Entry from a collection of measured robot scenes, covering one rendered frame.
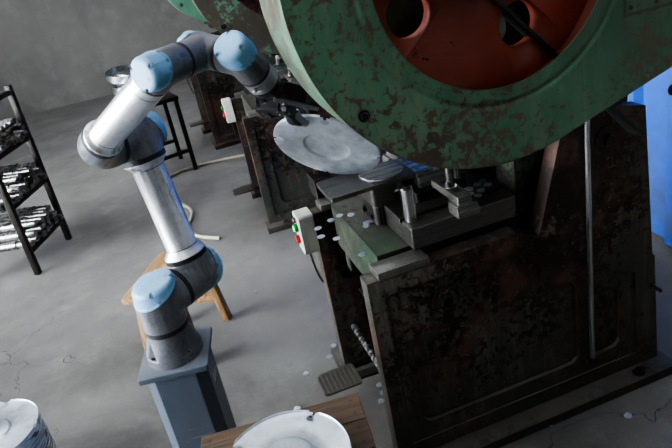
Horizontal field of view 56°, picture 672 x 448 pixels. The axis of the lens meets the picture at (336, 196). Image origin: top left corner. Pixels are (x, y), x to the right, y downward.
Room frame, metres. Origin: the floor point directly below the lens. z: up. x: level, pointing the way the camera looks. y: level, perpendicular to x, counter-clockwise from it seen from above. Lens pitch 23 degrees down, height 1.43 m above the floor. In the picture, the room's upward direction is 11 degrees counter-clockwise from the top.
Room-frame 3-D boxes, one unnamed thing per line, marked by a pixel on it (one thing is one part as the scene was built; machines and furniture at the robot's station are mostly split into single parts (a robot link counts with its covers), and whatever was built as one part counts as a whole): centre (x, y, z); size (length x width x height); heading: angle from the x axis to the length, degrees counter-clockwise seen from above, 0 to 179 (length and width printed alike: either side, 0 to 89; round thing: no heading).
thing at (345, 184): (1.60, -0.09, 0.72); 0.25 x 0.14 x 0.14; 104
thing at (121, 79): (4.40, 1.20, 0.40); 0.45 x 0.40 x 0.79; 26
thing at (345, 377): (1.61, -0.13, 0.14); 0.59 x 0.10 x 0.05; 104
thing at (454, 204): (1.48, -0.30, 0.76); 0.17 x 0.06 x 0.10; 14
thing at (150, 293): (1.45, 0.51, 0.62); 0.13 x 0.12 x 0.14; 143
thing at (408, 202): (1.44, -0.18, 0.75); 0.03 x 0.03 x 0.10; 14
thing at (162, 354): (1.44, 0.51, 0.50); 0.15 x 0.15 x 0.10
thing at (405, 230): (1.64, -0.26, 0.68); 0.45 x 0.30 x 0.06; 14
